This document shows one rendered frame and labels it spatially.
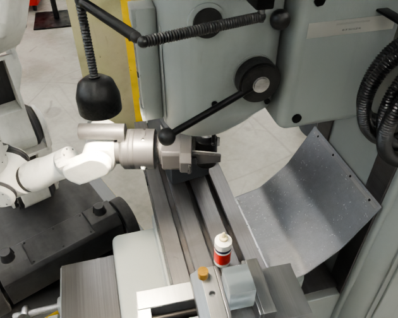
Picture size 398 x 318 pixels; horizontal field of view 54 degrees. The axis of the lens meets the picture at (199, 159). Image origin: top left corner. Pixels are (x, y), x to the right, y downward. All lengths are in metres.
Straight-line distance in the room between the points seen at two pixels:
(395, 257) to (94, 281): 0.82
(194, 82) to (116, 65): 2.02
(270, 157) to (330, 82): 2.07
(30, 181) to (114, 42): 1.72
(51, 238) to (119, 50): 1.39
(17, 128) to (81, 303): 0.56
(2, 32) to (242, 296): 0.67
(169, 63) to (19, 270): 1.07
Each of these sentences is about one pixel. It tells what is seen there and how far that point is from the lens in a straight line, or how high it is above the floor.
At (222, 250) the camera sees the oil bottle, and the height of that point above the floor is 1.02.
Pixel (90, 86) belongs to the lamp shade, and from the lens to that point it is 0.64.
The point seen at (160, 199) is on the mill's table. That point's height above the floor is 0.95.
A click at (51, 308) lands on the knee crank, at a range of 1.48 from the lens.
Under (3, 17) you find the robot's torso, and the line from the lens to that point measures 0.84.
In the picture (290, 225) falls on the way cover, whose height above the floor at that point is 0.92.
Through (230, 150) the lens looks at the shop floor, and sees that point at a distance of 2.78.
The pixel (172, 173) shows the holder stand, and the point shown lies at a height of 1.00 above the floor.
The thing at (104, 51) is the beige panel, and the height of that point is 0.68.
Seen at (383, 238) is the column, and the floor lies 1.01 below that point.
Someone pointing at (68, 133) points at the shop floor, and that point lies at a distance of 3.08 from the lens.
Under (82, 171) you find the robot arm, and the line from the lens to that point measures 0.85.
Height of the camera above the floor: 1.77
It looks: 41 degrees down
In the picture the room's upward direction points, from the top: straight up
